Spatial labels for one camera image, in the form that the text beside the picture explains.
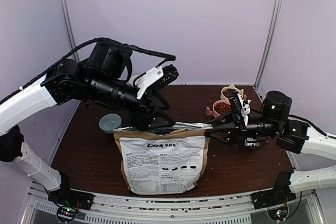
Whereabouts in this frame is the brown kibble in pink bowl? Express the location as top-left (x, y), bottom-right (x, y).
top-left (214, 102), bottom-right (231, 114)

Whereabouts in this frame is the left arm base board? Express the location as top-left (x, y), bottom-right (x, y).
top-left (56, 206), bottom-right (79, 222)

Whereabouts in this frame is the white patterned ceramic bowl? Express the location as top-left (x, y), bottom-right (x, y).
top-left (130, 74), bottom-right (143, 88)

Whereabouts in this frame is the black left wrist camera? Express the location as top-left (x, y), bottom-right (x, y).
top-left (136, 65), bottom-right (179, 100)

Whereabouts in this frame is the light green ceramic bowl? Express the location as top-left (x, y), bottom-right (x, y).
top-left (99, 113), bottom-right (122, 134)

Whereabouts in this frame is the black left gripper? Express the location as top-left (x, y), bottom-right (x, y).
top-left (85, 72), bottom-right (177, 132)

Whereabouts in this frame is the silver metal food scoop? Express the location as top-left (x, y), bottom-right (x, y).
top-left (244, 140), bottom-right (260, 147)

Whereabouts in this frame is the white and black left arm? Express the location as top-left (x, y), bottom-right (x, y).
top-left (1, 38), bottom-right (179, 205)

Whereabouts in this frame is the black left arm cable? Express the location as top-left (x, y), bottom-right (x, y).
top-left (0, 37), bottom-right (176, 104)

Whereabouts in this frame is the right arm base board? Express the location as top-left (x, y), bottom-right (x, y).
top-left (267, 206), bottom-right (289, 221)

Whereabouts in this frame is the cream cat-ear pet bowl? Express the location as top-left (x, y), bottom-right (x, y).
top-left (220, 83), bottom-right (245, 101)

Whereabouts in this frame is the right aluminium table rail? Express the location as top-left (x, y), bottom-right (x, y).
top-left (253, 86), bottom-right (297, 170)

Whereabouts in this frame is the pink cat-ear pet bowl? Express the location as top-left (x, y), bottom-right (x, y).
top-left (212, 100), bottom-right (231, 118)

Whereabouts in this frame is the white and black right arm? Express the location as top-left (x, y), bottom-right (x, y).
top-left (205, 90), bottom-right (335, 204)

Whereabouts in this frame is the left aluminium corner post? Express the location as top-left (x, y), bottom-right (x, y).
top-left (59, 0), bottom-right (76, 49)

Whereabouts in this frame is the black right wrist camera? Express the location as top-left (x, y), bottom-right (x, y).
top-left (227, 92), bottom-right (251, 130)

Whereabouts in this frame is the aluminium front frame rail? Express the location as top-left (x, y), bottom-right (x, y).
top-left (20, 178), bottom-right (323, 224)

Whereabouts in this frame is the brown dog food bag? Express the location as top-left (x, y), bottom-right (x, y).
top-left (113, 122), bottom-right (212, 195)

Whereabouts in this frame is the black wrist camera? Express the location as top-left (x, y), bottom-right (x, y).
top-left (227, 92), bottom-right (251, 130)
top-left (136, 65), bottom-right (179, 100)

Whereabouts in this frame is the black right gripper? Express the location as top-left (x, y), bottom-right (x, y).
top-left (204, 112), bottom-right (281, 151)

